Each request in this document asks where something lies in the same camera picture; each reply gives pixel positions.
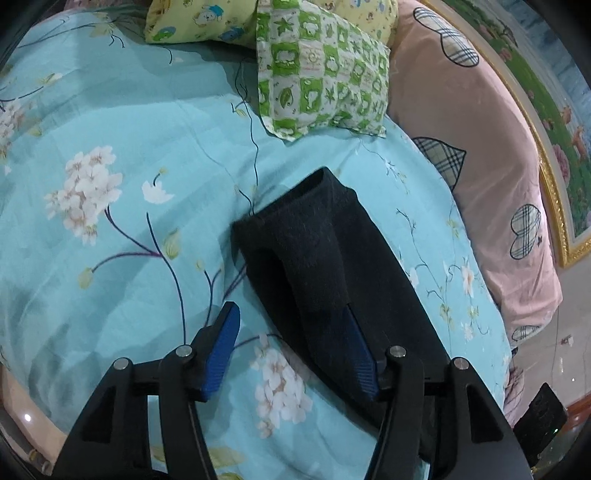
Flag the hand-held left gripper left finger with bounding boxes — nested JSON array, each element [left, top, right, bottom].
[[53, 302, 242, 480]]

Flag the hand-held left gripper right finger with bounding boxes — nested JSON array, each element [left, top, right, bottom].
[[346, 305, 532, 480]]

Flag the black pants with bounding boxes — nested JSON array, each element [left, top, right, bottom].
[[231, 167, 451, 467]]

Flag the black rectangular object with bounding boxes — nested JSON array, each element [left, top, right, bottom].
[[513, 383, 568, 462]]

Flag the blue floral bed sheet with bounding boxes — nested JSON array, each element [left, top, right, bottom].
[[0, 11, 513, 480]]

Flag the pink quilt with plaid hearts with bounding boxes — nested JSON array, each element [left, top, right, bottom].
[[385, 0, 564, 344]]

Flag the green checked pillow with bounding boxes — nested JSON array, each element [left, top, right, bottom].
[[255, 0, 391, 141]]

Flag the yellow cartoon print pillow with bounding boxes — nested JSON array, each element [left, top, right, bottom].
[[144, 0, 399, 49]]

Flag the gold framed wall picture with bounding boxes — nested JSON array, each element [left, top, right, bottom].
[[418, 0, 591, 268]]

